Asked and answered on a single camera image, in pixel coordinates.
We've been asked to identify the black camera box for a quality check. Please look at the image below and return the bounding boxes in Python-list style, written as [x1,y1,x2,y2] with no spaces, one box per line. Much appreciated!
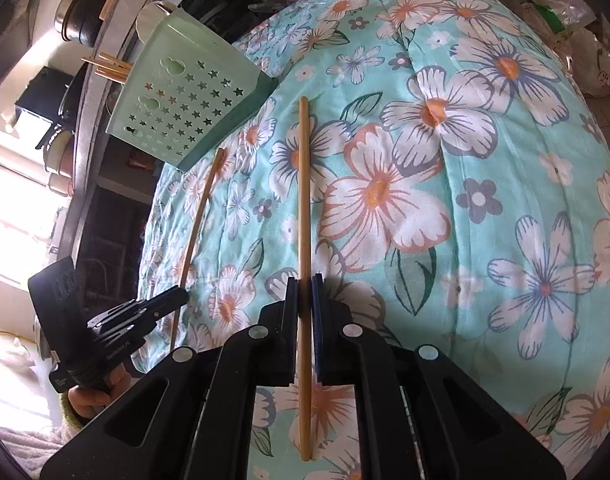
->
[28,257,89,362]

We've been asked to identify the wooden chopstick one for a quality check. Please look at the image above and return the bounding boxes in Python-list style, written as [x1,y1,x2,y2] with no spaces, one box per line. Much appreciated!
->
[82,56,133,73]

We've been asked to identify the wooden chopstick five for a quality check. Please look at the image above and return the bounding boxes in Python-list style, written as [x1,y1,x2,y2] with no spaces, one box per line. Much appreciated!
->
[297,96,313,462]

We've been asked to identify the floral quilted cloth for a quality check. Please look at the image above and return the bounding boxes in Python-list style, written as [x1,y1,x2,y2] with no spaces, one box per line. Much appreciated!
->
[133,0,610,477]

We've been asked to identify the white plastic spoon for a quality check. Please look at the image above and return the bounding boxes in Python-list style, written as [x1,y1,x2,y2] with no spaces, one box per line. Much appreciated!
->
[136,1,177,44]

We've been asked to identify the black frying pan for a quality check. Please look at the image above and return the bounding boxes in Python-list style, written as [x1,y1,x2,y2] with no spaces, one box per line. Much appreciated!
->
[35,63,87,150]

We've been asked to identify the wooden chopstick six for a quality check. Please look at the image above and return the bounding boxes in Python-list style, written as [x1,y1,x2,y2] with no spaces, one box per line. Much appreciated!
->
[168,146,227,354]

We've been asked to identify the black box appliance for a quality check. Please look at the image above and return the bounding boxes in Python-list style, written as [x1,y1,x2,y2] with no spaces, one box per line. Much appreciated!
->
[14,66,73,122]

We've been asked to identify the black stock pot with lid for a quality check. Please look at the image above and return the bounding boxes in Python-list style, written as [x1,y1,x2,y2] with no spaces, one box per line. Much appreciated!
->
[54,0,107,47]

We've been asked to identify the white fleece sleeve forearm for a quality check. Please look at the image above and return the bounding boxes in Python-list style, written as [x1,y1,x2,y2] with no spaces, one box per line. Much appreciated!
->
[0,389,84,479]

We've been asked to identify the green plastic utensil caddy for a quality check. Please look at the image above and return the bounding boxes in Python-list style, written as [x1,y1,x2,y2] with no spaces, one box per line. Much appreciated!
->
[107,9,278,171]

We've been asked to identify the person left hand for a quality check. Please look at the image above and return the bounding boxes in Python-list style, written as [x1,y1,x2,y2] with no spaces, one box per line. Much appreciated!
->
[68,364,132,419]

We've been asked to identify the white plastic bags pile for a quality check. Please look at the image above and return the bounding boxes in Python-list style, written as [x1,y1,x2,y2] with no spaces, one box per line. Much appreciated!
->
[521,0,610,98]

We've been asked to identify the stacked enamel pots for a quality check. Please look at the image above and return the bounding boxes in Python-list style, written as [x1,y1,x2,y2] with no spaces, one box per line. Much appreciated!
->
[43,130,74,196]

